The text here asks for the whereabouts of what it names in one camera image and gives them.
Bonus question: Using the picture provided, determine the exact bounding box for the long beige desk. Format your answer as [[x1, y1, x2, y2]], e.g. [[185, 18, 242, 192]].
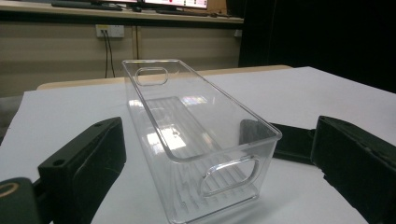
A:
[[0, 0, 245, 25]]

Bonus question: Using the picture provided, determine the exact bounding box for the clear plastic storage bin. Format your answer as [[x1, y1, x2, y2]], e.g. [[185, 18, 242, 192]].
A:
[[121, 58, 283, 224]]

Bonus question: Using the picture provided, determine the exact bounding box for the brown cardboard box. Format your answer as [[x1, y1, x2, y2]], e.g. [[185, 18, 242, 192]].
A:
[[206, 0, 229, 15]]

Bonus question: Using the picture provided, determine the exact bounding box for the white wall power outlet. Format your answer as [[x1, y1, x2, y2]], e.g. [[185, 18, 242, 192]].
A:
[[95, 24, 125, 39]]

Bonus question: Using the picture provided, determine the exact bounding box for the black wall cable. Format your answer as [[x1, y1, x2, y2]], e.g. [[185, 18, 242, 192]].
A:
[[106, 29, 117, 78], [101, 29, 108, 79]]

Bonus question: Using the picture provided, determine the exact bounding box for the white table cover sheet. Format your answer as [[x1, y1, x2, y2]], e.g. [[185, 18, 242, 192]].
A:
[[0, 65, 396, 224]]

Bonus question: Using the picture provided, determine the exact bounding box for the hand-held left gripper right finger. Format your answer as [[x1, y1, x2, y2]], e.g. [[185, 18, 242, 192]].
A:
[[310, 115, 396, 224]]

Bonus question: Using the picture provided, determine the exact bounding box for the wooden table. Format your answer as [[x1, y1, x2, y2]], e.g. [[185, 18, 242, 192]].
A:
[[36, 64, 292, 91]]

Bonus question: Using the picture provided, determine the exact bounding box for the black keyboard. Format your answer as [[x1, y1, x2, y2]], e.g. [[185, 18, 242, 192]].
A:
[[155, 8, 217, 18], [50, 1, 123, 12]]

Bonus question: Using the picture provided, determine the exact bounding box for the computer monitor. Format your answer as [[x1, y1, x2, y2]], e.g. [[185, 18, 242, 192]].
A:
[[142, 0, 209, 10]]

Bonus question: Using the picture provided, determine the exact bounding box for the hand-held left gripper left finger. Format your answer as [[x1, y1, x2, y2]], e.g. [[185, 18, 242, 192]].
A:
[[37, 117, 128, 224]]

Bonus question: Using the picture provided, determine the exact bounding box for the black curtain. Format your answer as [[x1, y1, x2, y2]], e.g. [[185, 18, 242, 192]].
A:
[[237, 0, 396, 94]]

